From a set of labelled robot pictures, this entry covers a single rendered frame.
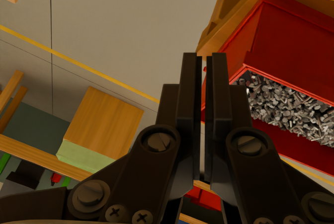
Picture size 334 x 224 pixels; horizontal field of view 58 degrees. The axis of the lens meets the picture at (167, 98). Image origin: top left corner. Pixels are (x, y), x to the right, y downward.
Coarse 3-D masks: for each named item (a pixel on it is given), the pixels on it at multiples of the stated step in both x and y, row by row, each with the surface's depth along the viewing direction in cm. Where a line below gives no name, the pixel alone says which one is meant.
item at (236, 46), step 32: (288, 0) 37; (256, 32) 35; (288, 32) 36; (320, 32) 37; (256, 64) 33; (288, 64) 34; (320, 64) 35; (256, 96) 46; (288, 96) 42; (320, 96) 33; (256, 128) 53; (288, 128) 52; (320, 128) 47; (320, 160) 54
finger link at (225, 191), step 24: (216, 72) 10; (216, 96) 9; (240, 96) 10; (216, 120) 8; (240, 120) 9; (216, 144) 9; (216, 168) 8; (288, 168) 8; (216, 192) 9; (312, 192) 7; (312, 216) 7
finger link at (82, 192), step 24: (192, 72) 10; (168, 96) 10; (192, 96) 9; (168, 120) 9; (192, 120) 8; (192, 144) 9; (120, 168) 8; (192, 168) 9; (72, 192) 8; (96, 192) 7; (72, 216) 7; (96, 216) 7
